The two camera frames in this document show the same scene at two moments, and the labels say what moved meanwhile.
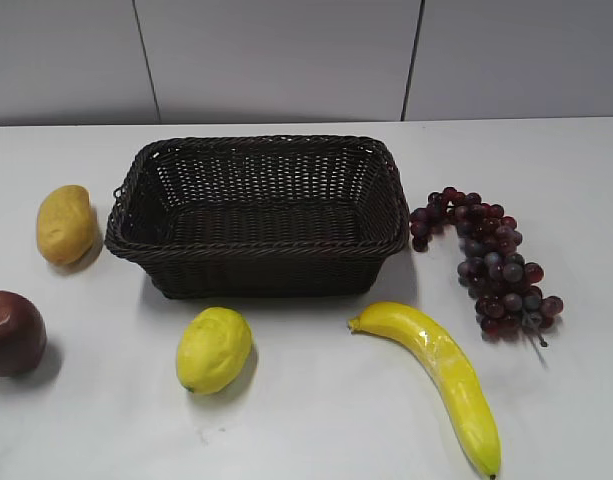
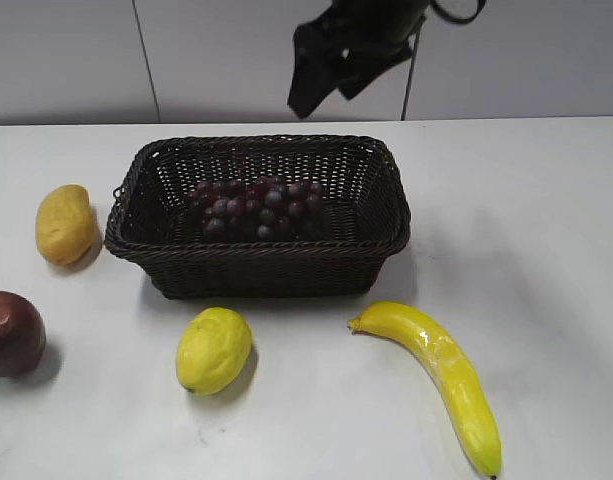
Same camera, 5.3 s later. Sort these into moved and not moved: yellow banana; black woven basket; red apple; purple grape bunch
Moved: purple grape bunch
Not moved: black woven basket; yellow banana; red apple
